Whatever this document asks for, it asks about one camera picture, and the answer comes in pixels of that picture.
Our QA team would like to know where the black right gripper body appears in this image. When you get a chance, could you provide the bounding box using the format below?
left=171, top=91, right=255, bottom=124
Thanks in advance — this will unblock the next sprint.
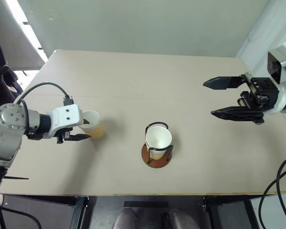
left=236, top=72, right=280, bottom=113

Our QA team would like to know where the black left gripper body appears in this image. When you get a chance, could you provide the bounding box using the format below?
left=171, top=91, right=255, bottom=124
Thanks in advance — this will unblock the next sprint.
left=56, top=127, right=74, bottom=145

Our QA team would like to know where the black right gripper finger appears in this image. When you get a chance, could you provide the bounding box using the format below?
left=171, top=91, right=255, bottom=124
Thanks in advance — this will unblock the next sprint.
left=210, top=106, right=266, bottom=125
left=203, top=75, right=248, bottom=91

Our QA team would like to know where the white paper cup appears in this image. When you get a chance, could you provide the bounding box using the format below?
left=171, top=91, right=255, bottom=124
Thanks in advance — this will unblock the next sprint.
left=145, top=125, right=173, bottom=161
left=78, top=110, right=105, bottom=139

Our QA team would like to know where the black office chair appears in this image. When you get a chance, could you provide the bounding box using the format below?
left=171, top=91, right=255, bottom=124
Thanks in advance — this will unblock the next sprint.
left=0, top=16, right=24, bottom=116

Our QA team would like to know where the dark rounded shape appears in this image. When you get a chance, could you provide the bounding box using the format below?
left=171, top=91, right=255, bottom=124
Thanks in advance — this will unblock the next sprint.
left=166, top=209, right=201, bottom=229
left=112, top=207, right=138, bottom=229

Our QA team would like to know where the grey slanted panel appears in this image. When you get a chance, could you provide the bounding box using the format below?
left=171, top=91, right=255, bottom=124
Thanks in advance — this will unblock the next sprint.
left=0, top=0, right=49, bottom=72

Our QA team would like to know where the white cabinet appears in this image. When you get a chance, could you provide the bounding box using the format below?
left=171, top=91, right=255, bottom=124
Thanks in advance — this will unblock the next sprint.
left=249, top=192, right=286, bottom=229

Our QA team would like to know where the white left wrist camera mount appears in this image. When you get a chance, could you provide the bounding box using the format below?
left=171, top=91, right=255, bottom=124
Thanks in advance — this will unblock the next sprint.
left=43, top=104, right=85, bottom=139

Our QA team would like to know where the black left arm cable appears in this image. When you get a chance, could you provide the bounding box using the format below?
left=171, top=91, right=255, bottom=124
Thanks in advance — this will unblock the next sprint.
left=14, top=82, right=75, bottom=106

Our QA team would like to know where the black table frame leg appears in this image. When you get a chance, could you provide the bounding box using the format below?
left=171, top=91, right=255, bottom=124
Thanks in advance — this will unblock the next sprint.
left=68, top=195, right=89, bottom=229
left=202, top=196, right=219, bottom=229

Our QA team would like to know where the black wire cup holder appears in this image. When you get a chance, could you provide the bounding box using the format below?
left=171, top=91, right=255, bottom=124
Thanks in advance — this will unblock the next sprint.
left=141, top=122, right=174, bottom=169

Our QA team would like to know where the black floor cable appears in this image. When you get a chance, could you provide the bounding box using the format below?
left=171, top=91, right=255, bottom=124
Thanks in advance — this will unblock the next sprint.
left=0, top=206, right=42, bottom=229

